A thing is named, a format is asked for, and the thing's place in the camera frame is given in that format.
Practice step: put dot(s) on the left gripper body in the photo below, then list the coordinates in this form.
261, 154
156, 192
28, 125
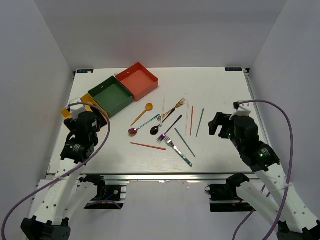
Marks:
101, 122

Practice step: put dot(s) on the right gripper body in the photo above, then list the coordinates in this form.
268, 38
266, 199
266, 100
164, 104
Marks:
227, 132

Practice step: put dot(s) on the gold fork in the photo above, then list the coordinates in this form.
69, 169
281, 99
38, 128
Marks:
178, 105

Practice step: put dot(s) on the purple fork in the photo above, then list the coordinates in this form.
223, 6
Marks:
162, 136

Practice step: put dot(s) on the silver teal-handled fork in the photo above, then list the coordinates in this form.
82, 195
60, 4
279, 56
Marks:
170, 142

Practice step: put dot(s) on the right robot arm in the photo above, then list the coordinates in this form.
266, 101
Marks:
294, 221

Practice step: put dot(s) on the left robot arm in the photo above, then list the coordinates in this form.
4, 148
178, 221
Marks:
70, 192

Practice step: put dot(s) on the green chopstick upright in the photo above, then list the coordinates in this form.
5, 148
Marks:
200, 121

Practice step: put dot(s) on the yellow square container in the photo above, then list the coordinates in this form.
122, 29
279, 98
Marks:
87, 100

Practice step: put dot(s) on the orange chopstick upright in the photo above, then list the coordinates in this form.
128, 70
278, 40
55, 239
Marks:
191, 120

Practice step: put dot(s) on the clear white chopstick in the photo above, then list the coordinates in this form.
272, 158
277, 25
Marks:
187, 116

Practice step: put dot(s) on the teal chopstick diagonal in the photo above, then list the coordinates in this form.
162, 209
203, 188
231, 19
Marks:
184, 141

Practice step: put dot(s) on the green square container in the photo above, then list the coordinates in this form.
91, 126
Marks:
112, 96

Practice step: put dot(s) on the iridescent blue purple spoon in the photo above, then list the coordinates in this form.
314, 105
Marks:
134, 131

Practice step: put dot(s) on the right blue table label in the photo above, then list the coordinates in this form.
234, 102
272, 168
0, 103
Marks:
233, 69

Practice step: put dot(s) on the blue table label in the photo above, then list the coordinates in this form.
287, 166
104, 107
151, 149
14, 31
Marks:
233, 69
84, 71

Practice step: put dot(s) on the left blue table label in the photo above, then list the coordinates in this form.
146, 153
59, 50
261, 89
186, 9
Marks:
84, 71

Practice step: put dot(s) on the black spoon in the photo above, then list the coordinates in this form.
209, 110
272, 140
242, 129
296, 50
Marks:
154, 130

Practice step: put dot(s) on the orange gold spoon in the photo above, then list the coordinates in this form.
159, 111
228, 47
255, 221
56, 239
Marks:
148, 107

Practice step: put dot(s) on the orange chopstick lying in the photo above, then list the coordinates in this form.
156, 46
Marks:
148, 146

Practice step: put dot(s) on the red square container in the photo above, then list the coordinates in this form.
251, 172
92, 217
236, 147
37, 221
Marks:
138, 80

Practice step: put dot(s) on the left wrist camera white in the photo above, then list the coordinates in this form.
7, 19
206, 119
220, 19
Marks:
74, 111

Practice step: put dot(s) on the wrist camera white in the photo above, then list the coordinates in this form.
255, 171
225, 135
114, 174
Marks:
241, 109
74, 111

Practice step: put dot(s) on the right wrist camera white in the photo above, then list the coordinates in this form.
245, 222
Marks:
241, 109

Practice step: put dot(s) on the aluminium table frame rail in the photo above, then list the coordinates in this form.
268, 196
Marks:
247, 75

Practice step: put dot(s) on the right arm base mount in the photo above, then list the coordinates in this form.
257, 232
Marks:
223, 198

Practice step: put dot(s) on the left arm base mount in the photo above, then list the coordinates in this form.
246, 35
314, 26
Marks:
109, 196

